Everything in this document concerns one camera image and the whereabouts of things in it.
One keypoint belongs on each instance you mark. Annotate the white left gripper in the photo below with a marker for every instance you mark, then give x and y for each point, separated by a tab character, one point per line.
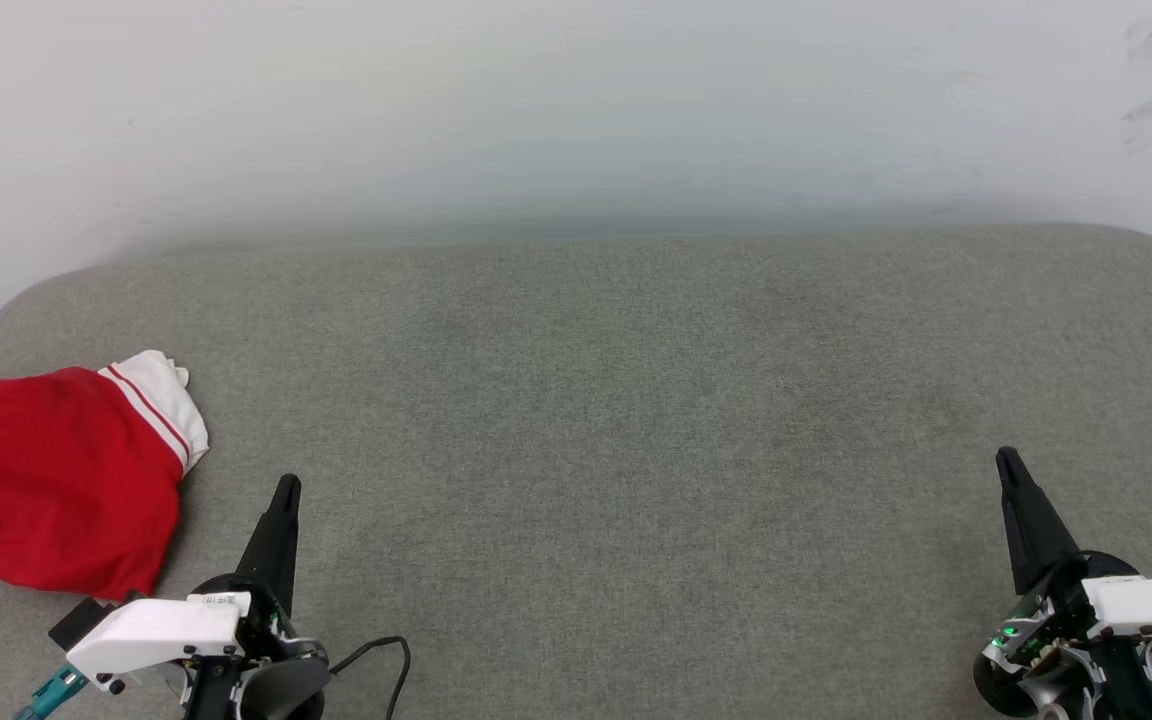
161	630

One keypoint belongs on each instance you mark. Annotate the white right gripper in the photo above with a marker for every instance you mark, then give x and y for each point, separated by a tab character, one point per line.
1146	605

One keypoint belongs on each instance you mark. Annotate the red and white T-shirt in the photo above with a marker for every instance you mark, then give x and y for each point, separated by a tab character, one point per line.
46	480

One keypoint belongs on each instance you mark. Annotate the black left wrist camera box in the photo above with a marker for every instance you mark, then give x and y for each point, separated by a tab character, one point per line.
81	622

